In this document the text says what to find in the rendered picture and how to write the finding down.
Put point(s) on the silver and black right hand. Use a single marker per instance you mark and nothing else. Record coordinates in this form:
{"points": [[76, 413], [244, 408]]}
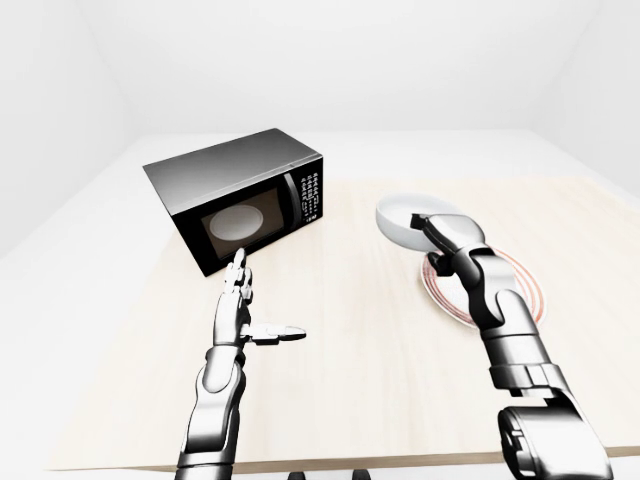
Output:
{"points": [[457, 231]]}

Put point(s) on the silver and black left hand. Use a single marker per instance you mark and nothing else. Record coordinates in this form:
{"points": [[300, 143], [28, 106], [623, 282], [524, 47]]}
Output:
{"points": [[228, 315]]}

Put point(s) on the white bowl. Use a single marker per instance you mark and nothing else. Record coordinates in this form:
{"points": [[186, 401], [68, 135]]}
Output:
{"points": [[397, 220]]}

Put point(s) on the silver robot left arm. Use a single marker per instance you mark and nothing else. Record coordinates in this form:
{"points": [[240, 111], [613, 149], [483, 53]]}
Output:
{"points": [[215, 400]]}

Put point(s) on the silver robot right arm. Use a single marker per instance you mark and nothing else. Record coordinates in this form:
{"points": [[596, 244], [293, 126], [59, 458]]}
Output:
{"points": [[520, 350]]}

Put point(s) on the white plate with red rings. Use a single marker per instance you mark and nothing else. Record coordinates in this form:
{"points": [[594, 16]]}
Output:
{"points": [[531, 295]]}

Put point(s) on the white round microwave turntable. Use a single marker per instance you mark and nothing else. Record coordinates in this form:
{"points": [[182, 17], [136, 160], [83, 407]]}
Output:
{"points": [[236, 223]]}

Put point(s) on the black and silver microwave oven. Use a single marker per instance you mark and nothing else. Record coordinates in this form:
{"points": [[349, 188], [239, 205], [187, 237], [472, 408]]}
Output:
{"points": [[220, 165]]}

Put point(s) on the small dark shape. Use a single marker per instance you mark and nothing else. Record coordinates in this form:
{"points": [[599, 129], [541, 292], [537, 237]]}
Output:
{"points": [[361, 475], [297, 476]]}

